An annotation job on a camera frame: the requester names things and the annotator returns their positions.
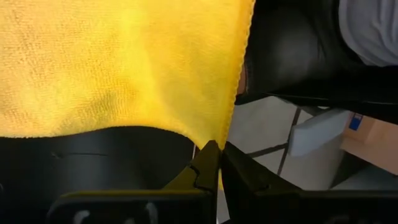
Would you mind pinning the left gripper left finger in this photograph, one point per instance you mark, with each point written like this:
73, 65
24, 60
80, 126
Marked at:
199, 174

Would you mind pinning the cardboard box with blue label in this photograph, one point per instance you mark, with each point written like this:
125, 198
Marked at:
373, 140

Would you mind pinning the yellow microfiber towel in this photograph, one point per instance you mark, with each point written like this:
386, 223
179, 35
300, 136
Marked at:
124, 62

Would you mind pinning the white foam block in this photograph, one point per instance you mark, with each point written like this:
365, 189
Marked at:
317, 133

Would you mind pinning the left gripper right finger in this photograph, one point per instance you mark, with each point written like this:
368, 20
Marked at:
248, 186

